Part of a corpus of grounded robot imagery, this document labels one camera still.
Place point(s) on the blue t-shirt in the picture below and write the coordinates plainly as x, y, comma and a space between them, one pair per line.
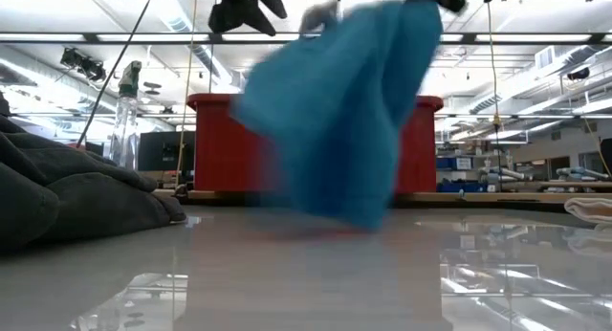
344, 120

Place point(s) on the red plastic laundry basket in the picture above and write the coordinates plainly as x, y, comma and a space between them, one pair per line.
220, 144

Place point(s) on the black track light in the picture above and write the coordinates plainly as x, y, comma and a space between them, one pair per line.
83, 65

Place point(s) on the cream canvas tote bag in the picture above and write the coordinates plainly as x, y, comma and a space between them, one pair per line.
590, 210

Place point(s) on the blue storage bin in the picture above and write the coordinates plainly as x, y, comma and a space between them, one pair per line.
447, 163

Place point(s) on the dark grey pants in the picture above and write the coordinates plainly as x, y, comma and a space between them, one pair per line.
72, 202

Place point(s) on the clear spray bottle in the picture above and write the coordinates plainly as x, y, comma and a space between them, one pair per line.
125, 130

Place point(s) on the black monitor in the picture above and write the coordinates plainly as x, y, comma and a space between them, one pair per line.
162, 151

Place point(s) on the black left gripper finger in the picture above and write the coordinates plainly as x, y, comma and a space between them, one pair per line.
239, 15
270, 1

